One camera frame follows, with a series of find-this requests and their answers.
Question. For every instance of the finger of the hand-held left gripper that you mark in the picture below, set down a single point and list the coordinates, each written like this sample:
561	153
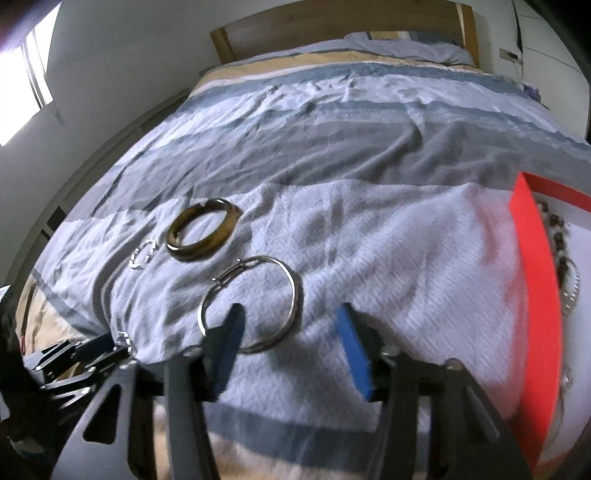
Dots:
94	345
87	378

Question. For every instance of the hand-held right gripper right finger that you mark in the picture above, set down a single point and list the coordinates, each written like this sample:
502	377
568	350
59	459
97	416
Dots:
353	350

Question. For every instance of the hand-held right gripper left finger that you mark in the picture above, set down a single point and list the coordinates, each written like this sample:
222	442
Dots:
228	350

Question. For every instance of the large silver bangle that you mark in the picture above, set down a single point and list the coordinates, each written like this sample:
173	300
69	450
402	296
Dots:
295	295

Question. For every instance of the red jewelry box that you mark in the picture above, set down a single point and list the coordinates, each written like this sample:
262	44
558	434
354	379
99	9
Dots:
535	277

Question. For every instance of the dark olive bangle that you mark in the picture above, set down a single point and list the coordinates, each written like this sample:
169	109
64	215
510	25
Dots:
184	251

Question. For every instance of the striped duvet bed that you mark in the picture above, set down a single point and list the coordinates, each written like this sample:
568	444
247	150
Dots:
346	161

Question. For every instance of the window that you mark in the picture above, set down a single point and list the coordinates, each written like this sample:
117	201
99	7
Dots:
23	69

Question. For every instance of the striped pillow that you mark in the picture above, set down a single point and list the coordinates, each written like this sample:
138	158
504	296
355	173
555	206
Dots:
415	46

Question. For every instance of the wooden headboard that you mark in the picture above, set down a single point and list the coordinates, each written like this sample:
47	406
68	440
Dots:
277	32

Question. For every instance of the white wardrobe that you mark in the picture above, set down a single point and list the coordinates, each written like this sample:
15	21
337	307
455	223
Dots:
549	46

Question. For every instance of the small wooden wall shelf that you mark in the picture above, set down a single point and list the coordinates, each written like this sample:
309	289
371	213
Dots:
509	55

